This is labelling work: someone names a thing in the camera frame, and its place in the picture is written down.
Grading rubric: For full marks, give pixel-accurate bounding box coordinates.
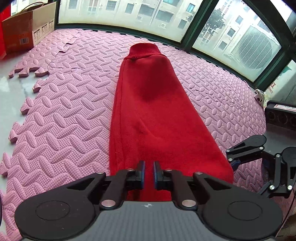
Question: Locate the red knit sweater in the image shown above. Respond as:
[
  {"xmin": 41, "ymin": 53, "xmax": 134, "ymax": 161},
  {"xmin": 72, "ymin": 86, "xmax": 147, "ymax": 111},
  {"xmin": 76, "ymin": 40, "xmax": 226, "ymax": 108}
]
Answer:
[{"xmin": 109, "ymin": 43, "xmax": 234, "ymax": 202}]

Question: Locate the brown cardboard box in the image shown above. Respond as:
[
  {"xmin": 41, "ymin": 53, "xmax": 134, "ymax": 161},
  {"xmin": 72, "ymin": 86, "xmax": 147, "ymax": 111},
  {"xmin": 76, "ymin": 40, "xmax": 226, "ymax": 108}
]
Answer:
[{"xmin": 1, "ymin": 1, "xmax": 56, "ymax": 54}]

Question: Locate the pink foam puzzle mat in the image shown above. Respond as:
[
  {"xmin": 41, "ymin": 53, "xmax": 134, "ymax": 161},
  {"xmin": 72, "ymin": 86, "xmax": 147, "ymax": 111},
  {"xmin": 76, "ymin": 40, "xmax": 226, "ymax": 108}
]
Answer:
[{"xmin": 0, "ymin": 28, "xmax": 296, "ymax": 241}]

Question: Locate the red plastic crate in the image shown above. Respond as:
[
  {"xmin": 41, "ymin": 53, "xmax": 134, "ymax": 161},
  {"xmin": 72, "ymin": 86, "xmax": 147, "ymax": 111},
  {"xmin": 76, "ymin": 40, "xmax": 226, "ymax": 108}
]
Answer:
[{"xmin": 0, "ymin": 4, "xmax": 11, "ymax": 59}]

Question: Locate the dark green window frame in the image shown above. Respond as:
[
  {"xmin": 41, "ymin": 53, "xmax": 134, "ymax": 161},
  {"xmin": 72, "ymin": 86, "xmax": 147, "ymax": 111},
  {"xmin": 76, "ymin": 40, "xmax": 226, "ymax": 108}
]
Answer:
[{"xmin": 55, "ymin": 1, "xmax": 295, "ymax": 90}]

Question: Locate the cow print white cloth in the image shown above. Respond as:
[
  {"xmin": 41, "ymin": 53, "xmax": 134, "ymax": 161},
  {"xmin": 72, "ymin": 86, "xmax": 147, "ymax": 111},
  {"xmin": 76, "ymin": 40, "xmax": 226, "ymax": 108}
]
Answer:
[{"xmin": 254, "ymin": 89, "xmax": 264, "ymax": 107}]

